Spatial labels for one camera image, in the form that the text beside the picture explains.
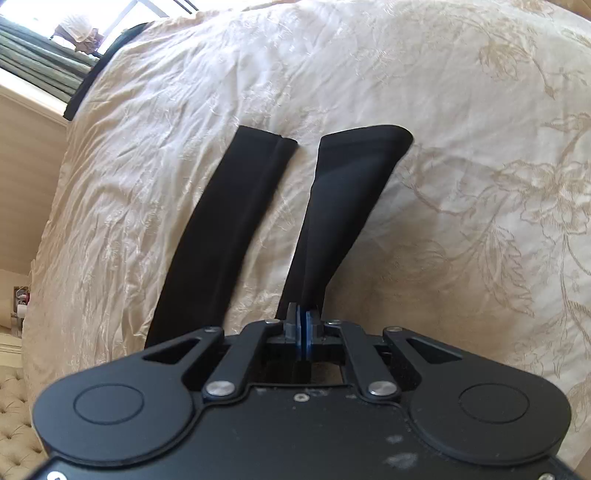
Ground cream tufted headboard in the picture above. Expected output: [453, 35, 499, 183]
[0, 366, 47, 480]

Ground black cloth on bed edge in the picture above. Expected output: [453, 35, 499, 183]
[63, 22, 151, 121]

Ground cream nightstand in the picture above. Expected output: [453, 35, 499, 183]
[0, 270, 30, 368]

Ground cream embroidered bedspread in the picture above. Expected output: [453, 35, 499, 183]
[24, 1, 590, 458]

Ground black pants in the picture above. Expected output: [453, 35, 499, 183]
[145, 125, 414, 347]

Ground green striped curtain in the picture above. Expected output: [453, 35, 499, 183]
[0, 17, 98, 103]

